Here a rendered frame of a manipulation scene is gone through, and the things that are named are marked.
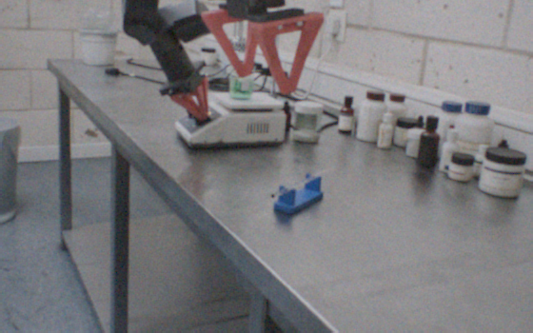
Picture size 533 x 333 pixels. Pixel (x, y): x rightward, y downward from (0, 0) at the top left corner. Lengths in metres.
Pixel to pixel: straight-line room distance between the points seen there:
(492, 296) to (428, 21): 0.86
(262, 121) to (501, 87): 0.50
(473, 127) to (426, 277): 0.50
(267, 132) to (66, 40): 2.46
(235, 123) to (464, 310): 0.64
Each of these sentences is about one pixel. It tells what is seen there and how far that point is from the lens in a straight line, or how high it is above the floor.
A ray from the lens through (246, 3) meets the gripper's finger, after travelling 0.53.
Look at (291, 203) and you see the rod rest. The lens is 0.85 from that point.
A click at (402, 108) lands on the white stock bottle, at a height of 0.82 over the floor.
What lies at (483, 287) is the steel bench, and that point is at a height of 0.75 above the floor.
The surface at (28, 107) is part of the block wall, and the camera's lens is 3.56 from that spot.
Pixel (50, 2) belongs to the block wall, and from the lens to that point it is 3.50.
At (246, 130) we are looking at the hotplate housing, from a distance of 1.17.
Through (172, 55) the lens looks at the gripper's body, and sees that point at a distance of 1.10.
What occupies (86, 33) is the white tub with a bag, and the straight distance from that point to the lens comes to 2.18.
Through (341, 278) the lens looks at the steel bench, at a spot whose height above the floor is 0.75.
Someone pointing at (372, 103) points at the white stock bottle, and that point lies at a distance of 1.30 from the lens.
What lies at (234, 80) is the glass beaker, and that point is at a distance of 1.18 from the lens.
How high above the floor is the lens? 1.06
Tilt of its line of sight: 15 degrees down
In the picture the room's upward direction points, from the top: 4 degrees clockwise
